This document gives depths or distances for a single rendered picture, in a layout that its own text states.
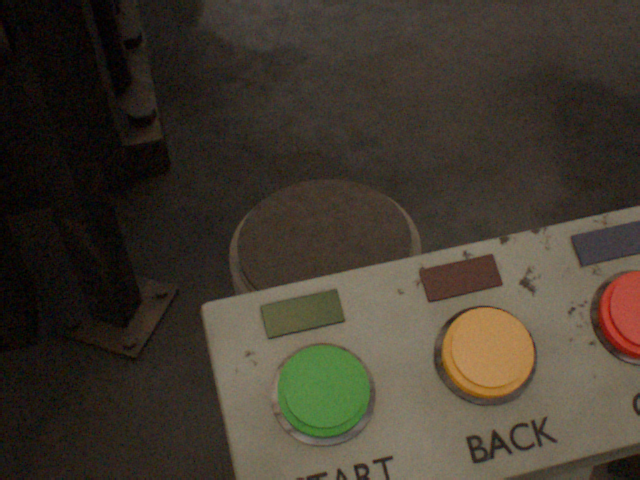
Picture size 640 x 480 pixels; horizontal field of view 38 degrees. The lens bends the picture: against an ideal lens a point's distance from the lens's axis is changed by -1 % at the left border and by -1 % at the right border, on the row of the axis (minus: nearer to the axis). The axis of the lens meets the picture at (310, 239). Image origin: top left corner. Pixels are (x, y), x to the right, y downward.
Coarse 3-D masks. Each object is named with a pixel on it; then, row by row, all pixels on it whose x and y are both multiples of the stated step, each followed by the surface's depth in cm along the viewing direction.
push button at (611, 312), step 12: (624, 276) 42; (636, 276) 42; (612, 288) 42; (624, 288) 42; (636, 288) 42; (600, 300) 42; (612, 300) 42; (624, 300) 42; (636, 300) 42; (600, 312) 42; (612, 312) 41; (624, 312) 41; (636, 312) 41; (600, 324) 42; (612, 324) 41; (624, 324) 41; (636, 324) 41; (612, 336) 41; (624, 336) 41; (636, 336) 41; (624, 348) 41; (636, 348) 41
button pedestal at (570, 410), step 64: (448, 256) 43; (512, 256) 44; (576, 256) 44; (256, 320) 42; (384, 320) 42; (448, 320) 42; (576, 320) 42; (256, 384) 41; (384, 384) 41; (448, 384) 41; (576, 384) 41; (256, 448) 40; (320, 448) 40; (384, 448) 40; (448, 448) 40; (512, 448) 40; (576, 448) 40
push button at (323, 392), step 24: (288, 360) 41; (312, 360) 40; (336, 360) 40; (288, 384) 40; (312, 384) 40; (336, 384) 40; (360, 384) 40; (288, 408) 40; (312, 408) 39; (336, 408) 39; (360, 408) 40; (312, 432) 39; (336, 432) 39
